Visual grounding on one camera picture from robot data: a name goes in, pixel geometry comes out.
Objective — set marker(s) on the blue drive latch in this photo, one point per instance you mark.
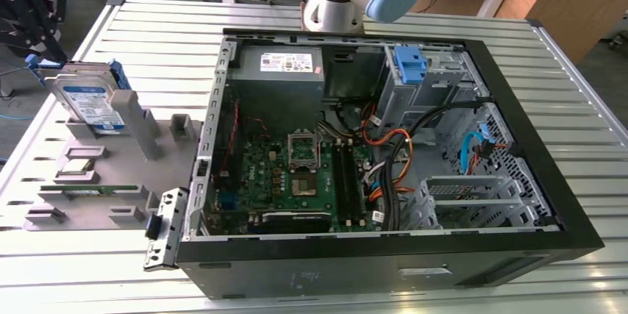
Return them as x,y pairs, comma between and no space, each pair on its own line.
409,65

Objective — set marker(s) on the green motherboard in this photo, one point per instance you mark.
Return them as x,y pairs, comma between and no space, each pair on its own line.
274,181

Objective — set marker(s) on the metal slot retainer bracket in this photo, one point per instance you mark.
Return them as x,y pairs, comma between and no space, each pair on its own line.
172,203

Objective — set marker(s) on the wooden cabinet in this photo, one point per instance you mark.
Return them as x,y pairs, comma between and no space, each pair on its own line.
578,5

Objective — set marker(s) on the grey parts rack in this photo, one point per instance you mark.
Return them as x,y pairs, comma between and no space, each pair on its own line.
122,181

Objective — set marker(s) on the metal drive cage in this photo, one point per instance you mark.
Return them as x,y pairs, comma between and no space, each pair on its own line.
441,86

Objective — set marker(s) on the green RAM stick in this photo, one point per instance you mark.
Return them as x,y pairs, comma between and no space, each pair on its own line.
88,190

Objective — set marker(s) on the black gripper finger with plate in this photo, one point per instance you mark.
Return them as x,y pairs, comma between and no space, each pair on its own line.
38,1

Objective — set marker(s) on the black gripper finger link bars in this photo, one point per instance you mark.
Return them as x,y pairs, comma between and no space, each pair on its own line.
17,31

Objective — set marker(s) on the black graphics card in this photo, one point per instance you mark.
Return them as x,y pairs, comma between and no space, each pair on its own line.
294,220

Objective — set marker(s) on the black PC case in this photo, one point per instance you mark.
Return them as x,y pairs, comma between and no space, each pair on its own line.
392,262

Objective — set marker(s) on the silver CPU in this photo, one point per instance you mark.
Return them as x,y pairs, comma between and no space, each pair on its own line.
76,167

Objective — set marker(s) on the grey power supply unit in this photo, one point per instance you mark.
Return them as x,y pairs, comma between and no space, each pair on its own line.
274,89

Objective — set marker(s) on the blue expansion slot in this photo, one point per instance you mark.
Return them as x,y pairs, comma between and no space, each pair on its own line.
228,200

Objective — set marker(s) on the hard disk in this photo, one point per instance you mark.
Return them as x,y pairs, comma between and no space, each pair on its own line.
88,104

